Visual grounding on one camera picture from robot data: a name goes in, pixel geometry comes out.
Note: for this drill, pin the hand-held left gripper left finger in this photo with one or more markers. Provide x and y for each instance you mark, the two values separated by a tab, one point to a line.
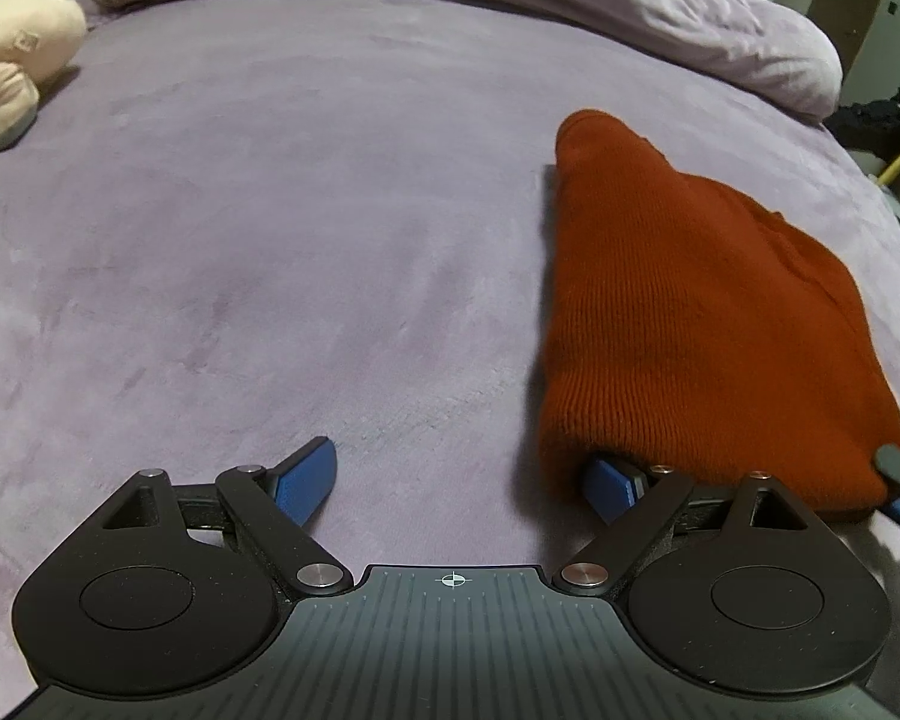
307	478

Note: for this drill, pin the pink plush pig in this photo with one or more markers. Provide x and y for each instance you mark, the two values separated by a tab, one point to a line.
15	45

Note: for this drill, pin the purple bed sheet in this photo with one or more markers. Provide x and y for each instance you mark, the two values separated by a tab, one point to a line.
307	240

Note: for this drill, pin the dark cloth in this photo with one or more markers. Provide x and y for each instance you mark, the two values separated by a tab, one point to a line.
870	124

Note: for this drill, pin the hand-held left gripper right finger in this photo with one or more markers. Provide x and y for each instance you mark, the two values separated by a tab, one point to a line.
611	484

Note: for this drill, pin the red knit sweater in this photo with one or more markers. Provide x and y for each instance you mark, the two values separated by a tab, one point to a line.
682	315

